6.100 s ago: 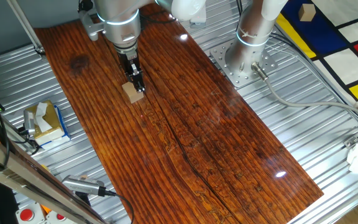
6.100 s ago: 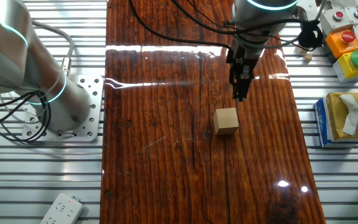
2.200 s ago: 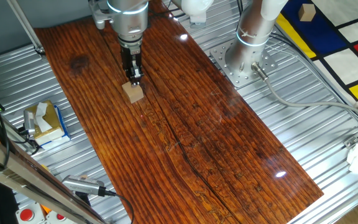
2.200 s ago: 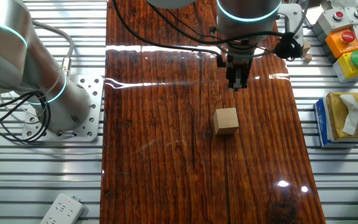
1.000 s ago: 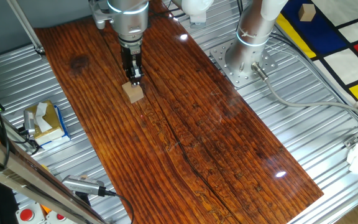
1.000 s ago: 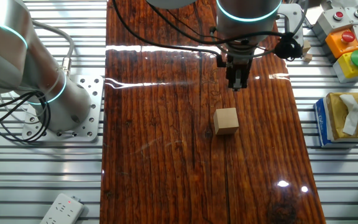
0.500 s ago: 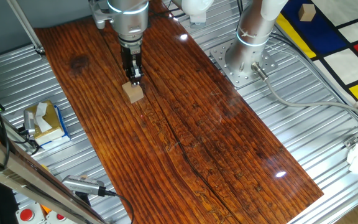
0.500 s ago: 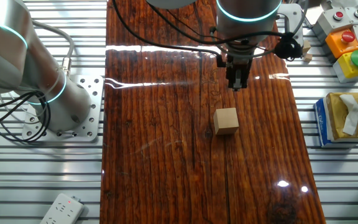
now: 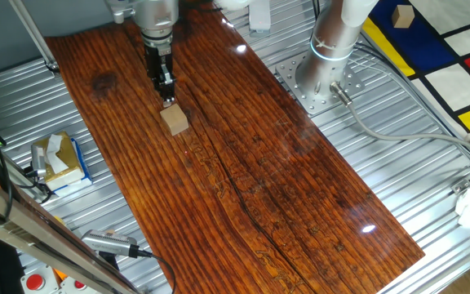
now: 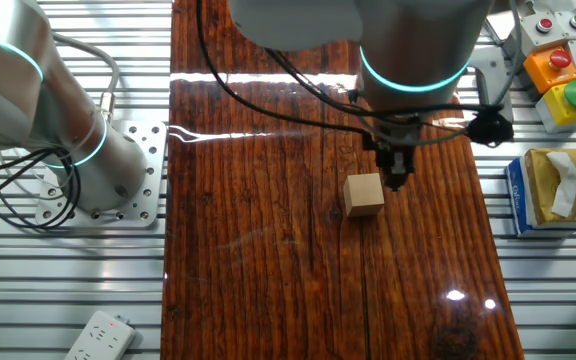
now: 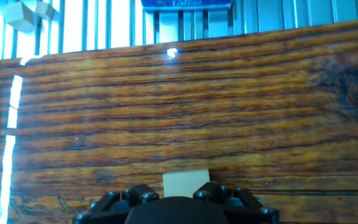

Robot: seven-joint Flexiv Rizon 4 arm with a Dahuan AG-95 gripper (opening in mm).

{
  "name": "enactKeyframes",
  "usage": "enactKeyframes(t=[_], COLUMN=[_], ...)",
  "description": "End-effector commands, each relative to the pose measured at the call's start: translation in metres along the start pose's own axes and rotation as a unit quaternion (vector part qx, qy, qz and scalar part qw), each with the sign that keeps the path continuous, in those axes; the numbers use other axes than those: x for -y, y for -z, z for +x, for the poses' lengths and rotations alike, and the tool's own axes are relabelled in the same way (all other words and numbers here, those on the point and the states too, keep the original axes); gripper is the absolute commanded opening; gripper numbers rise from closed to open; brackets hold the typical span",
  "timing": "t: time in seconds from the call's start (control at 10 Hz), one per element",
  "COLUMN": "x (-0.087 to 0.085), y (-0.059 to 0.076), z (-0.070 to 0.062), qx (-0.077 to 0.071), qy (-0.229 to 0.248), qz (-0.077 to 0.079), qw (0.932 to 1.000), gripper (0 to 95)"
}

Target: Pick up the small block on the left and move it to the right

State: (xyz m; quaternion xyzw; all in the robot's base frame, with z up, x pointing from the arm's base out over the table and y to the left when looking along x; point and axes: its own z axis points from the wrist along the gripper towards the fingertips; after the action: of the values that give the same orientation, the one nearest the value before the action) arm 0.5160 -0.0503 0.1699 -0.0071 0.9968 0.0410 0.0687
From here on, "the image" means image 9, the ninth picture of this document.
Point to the metal tripod pole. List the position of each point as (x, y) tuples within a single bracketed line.
[(35, 36)]

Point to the light wooden block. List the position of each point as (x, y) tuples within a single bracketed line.
[(402, 16), (174, 120)]

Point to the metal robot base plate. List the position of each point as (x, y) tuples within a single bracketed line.
[(300, 92)]

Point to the silver camera device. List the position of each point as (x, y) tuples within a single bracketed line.
[(38, 161)]

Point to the gold and blue tissue box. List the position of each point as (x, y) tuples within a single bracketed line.
[(71, 157)]

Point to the silver depth camera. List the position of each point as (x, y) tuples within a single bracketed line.
[(106, 243)]

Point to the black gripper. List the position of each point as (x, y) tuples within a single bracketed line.
[(158, 59)]

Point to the wood grain board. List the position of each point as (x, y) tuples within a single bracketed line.
[(239, 171)]

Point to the metal frame beam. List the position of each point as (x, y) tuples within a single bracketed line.
[(23, 228)]

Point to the metal corner bracket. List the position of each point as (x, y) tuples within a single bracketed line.
[(460, 186)]

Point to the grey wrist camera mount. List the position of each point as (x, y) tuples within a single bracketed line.
[(117, 14)]

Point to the colourful checked mat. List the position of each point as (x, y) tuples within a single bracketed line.
[(455, 81)]

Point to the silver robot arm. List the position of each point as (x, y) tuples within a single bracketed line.
[(329, 36)]

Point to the grey box red button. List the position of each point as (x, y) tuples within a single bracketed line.
[(35, 281), (74, 286)]

